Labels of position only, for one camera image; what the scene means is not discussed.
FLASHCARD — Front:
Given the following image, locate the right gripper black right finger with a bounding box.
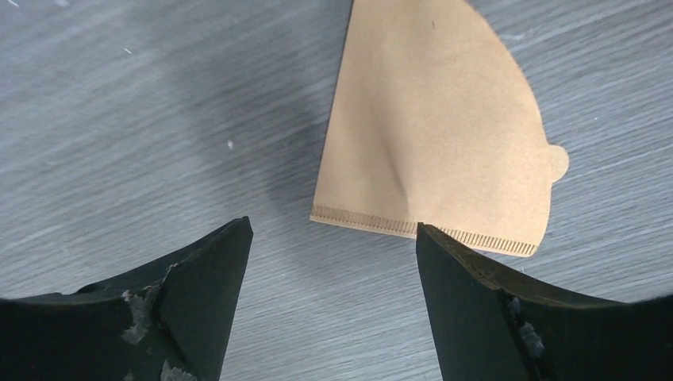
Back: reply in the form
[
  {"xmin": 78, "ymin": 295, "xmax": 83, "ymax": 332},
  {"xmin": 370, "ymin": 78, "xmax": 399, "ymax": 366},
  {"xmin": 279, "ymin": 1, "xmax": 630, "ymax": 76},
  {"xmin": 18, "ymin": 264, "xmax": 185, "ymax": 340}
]
[{"xmin": 416, "ymin": 224, "xmax": 672, "ymax": 380}]

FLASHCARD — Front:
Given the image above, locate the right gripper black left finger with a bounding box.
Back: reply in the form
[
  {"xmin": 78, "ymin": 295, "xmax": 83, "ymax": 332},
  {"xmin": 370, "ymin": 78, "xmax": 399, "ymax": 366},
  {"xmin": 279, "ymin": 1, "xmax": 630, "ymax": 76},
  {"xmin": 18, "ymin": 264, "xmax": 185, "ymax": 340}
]
[{"xmin": 1, "ymin": 217, "xmax": 253, "ymax": 380}]

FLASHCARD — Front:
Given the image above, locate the brown paper coffee filter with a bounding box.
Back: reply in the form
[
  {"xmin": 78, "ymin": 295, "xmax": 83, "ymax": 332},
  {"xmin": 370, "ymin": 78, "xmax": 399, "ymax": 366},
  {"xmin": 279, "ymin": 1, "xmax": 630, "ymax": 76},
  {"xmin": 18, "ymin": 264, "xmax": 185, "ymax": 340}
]
[{"xmin": 310, "ymin": 0, "xmax": 569, "ymax": 257}]

